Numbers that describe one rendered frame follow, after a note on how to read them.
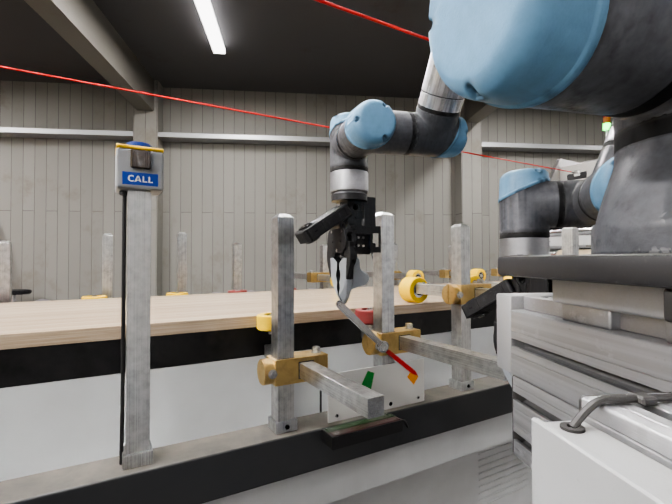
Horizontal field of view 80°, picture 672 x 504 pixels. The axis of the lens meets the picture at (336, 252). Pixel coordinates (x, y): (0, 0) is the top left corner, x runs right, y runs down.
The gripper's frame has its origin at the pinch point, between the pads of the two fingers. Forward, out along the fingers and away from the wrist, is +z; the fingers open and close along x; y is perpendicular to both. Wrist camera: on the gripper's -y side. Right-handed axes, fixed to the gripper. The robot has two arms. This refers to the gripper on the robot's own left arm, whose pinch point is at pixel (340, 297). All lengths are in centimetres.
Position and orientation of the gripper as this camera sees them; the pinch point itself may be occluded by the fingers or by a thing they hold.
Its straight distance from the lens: 78.6
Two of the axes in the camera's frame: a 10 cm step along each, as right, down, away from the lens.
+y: 8.7, 0.1, 5.0
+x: -5.0, 0.2, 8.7
